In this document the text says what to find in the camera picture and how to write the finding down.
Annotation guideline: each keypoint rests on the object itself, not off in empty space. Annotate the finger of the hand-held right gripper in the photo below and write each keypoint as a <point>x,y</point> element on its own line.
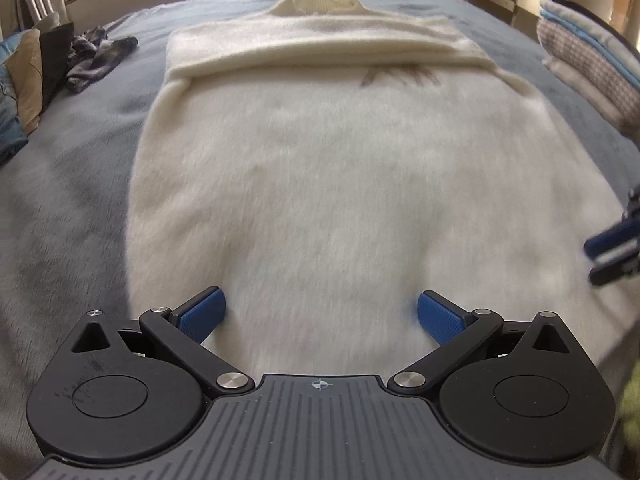
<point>612,270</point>
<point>610,240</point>

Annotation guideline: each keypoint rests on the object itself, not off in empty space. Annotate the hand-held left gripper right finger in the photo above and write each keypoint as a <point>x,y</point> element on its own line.
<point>440,317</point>

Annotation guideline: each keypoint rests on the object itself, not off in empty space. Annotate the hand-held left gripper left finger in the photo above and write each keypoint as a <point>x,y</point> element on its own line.
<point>202,312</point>

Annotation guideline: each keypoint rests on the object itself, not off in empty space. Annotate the cream deer sweater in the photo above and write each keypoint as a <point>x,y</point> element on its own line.
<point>325,185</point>

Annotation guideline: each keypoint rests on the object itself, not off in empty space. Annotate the person's green clothing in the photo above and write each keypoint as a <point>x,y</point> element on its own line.
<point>631,400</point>

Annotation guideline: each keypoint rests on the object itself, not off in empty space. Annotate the grey-blue bed blanket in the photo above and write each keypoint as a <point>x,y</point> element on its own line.
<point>65,210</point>

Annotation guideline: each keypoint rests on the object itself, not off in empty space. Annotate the beige checked folded garment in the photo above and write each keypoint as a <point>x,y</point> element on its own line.
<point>580,55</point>

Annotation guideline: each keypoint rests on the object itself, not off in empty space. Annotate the black folded garment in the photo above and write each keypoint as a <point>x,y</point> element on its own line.
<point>595,12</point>

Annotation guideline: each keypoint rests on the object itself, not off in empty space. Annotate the light blue folded garment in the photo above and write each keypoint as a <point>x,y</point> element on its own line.
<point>562,12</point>

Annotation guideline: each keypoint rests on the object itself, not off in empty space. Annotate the blue folded jeans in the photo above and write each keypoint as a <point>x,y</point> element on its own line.
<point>7,120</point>

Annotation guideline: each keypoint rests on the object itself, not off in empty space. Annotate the dark plaid garment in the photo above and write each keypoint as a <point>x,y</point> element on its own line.
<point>95,60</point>

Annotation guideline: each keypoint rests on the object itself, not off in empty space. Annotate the dark brown pillow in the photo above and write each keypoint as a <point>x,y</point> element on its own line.
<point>55,60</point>

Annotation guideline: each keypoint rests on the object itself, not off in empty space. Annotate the grey pillow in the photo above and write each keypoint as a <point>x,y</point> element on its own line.
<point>50,22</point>

